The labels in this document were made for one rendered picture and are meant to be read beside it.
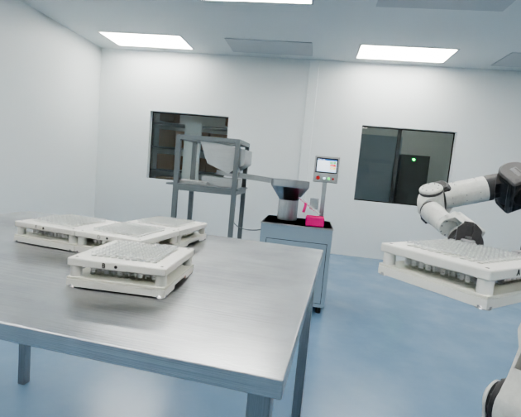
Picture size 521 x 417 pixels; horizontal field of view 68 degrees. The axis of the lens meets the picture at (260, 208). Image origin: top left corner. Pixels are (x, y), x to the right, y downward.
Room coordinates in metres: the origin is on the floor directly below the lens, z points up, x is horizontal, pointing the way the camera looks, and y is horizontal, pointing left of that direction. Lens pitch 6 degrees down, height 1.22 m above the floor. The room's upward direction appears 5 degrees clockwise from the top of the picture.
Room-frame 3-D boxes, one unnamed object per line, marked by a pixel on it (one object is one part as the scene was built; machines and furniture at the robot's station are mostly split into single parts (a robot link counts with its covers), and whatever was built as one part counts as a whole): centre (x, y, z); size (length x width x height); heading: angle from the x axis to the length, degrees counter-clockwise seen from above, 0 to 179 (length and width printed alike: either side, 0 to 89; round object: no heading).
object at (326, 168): (3.71, -0.59, 1.07); 0.23 x 0.10 x 0.62; 83
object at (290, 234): (3.59, -0.36, 0.38); 0.63 x 0.57 x 0.76; 83
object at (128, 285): (1.02, 0.31, 0.91); 0.24 x 0.24 x 0.02; 84
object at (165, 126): (6.38, 1.25, 1.43); 1.32 x 0.01 x 1.11; 83
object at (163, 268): (1.02, 0.31, 0.96); 0.25 x 0.24 x 0.02; 174
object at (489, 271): (0.83, -0.45, 1.07); 0.25 x 0.24 x 0.02; 32
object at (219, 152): (4.22, 0.33, 0.75); 1.43 x 1.06 x 1.50; 83
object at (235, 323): (1.27, 0.56, 0.88); 1.50 x 1.10 x 0.04; 78
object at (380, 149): (5.95, -2.09, 1.43); 1.38 x 0.01 x 1.16; 83
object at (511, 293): (0.83, -0.45, 1.03); 0.24 x 0.24 x 0.02; 32
